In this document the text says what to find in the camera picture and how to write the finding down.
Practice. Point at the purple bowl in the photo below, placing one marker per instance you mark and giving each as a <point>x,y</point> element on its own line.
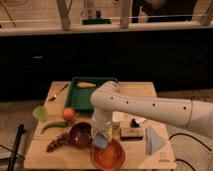
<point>80,135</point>

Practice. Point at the white handled dish brush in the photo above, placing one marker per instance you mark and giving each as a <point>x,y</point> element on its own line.
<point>135,123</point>

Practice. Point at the purple grape bunch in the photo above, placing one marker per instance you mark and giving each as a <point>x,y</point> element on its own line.
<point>59,141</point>

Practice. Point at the yellow corn cob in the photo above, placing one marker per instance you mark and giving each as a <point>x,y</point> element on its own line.
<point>85,85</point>

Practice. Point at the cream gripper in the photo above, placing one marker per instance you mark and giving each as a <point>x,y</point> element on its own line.
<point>103,129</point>

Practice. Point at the green pea pod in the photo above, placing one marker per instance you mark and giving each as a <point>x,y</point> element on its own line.
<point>54,124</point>

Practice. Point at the white bottle on shelf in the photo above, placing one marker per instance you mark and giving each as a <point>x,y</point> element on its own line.
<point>89,9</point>

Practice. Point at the white cup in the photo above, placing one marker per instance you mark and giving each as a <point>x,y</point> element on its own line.
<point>117,118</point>

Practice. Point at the metal fork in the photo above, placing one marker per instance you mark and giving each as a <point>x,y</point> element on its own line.
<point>54,97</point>

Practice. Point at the black pole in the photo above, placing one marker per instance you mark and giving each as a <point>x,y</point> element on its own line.
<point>15,148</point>

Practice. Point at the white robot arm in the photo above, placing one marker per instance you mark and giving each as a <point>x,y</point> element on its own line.
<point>192,115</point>

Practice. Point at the green plastic tray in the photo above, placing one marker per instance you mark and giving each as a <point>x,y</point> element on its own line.
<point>78,97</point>

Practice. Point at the blue sponge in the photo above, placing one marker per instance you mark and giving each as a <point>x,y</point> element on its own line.
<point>100,141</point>

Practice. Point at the orange fruit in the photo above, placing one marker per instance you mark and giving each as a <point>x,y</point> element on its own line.
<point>69,114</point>

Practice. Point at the orange bowl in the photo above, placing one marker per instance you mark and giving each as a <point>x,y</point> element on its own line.
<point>109,159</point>

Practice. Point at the green cup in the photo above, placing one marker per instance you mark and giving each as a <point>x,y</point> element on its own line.
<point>40,113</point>

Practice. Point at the wooden railing shelf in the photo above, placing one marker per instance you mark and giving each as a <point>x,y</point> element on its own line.
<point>39,17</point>

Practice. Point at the blue folded cloth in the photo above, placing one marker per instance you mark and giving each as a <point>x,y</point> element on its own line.
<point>154,142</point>

